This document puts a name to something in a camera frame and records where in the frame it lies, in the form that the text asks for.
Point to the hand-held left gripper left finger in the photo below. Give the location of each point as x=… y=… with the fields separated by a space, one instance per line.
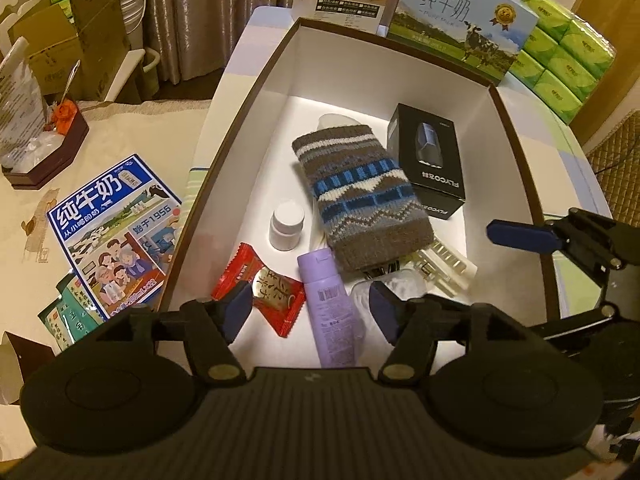
x=240 y=310

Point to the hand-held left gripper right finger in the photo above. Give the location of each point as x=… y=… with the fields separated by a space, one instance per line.
x=385 y=310

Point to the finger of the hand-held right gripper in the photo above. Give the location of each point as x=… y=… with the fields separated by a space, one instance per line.
x=580 y=325
x=520 y=237

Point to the red snack packet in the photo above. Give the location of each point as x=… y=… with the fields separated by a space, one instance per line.
x=270 y=295

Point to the clear plastic case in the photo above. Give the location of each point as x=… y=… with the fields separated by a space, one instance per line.
x=407 y=285

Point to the purple cream tube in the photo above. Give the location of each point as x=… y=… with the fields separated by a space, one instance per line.
x=327 y=310

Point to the white hair clip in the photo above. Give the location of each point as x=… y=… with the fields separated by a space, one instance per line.
x=450 y=270

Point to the small white bottle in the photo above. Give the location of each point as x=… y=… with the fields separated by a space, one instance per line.
x=286 y=227

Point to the brown patterned knitted pouch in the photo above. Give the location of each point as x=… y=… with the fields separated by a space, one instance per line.
x=360 y=195

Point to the black product box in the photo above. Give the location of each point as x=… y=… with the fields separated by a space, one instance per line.
x=425 y=160

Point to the brown cardboard box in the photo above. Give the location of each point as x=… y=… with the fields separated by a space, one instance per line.
x=260 y=160

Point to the chair with quilted cover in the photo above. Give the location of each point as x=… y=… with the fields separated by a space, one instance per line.
x=620 y=160

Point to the blue milk flyer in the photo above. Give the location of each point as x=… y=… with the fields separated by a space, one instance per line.
x=110 y=240

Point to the green sachet packets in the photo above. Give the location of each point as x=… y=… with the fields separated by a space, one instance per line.
x=70 y=320

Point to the stack of green tissue packs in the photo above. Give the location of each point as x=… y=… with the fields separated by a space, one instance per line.
x=565 y=50

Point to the cream tablecloth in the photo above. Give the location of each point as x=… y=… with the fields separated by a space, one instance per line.
x=150 y=135

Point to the blue milk gift carton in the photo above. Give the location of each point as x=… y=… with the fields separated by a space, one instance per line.
x=450 y=15

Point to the dark wooden tray box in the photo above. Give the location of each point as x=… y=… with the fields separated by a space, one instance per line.
x=60 y=155

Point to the wooden door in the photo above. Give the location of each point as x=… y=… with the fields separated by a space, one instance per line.
x=615 y=10

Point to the beige curtain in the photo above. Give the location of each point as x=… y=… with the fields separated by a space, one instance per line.
x=210 y=10

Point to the stack of bowls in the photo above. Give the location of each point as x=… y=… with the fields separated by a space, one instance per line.
x=132 y=0

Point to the plain cardboard box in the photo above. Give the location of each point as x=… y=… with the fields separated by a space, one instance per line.
x=85 y=20

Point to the white chair back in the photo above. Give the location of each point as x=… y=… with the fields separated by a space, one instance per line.
x=20 y=5

